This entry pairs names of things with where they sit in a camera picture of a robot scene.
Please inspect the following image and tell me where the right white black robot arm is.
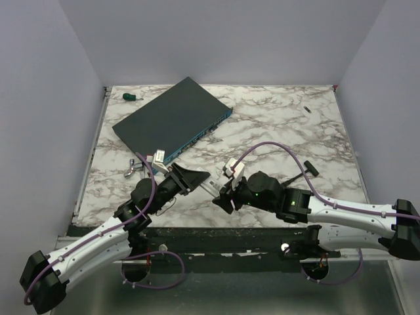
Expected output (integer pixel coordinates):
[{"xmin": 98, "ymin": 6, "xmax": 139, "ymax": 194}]
[{"xmin": 211, "ymin": 171, "xmax": 419, "ymax": 261}]

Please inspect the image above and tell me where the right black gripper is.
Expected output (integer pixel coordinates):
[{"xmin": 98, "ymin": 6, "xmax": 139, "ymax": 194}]
[{"xmin": 212, "ymin": 173, "xmax": 276, "ymax": 214}]

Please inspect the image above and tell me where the aluminium frame rail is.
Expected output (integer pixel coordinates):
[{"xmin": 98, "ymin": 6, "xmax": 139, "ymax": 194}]
[{"xmin": 48, "ymin": 236, "xmax": 80, "ymax": 263}]

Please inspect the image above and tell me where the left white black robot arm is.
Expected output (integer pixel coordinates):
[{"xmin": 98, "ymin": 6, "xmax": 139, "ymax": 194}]
[{"xmin": 19, "ymin": 163, "xmax": 210, "ymax": 314}]

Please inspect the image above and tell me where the dark grey network switch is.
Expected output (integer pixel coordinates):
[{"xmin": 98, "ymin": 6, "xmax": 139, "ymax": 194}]
[{"xmin": 112, "ymin": 77, "xmax": 233, "ymax": 165}]

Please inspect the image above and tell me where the silver metal bracket clamp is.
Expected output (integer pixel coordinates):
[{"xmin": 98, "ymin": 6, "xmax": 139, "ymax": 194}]
[{"xmin": 123, "ymin": 159, "xmax": 146, "ymax": 179}]

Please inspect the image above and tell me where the white remote control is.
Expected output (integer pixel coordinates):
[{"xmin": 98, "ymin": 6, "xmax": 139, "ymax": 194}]
[{"xmin": 200, "ymin": 178, "xmax": 223, "ymax": 198}]

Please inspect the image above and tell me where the black T-handle tool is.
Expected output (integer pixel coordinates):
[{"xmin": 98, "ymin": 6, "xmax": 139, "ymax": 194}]
[{"xmin": 281, "ymin": 161, "xmax": 319, "ymax": 188}]

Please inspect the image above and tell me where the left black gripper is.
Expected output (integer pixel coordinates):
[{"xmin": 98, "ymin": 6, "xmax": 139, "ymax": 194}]
[{"xmin": 148, "ymin": 163, "xmax": 209, "ymax": 215}]

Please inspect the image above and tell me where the green handled screwdriver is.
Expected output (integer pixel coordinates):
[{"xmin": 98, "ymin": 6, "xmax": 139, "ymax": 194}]
[{"xmin": 122, "ymin": 93, "xmax": 143, "ymax": 102}]

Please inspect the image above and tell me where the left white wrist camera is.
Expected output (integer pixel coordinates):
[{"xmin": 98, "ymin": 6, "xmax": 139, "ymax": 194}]
[{"xmin": 146, "ymin": 150, "xmax": 169, "ymax": 175}]

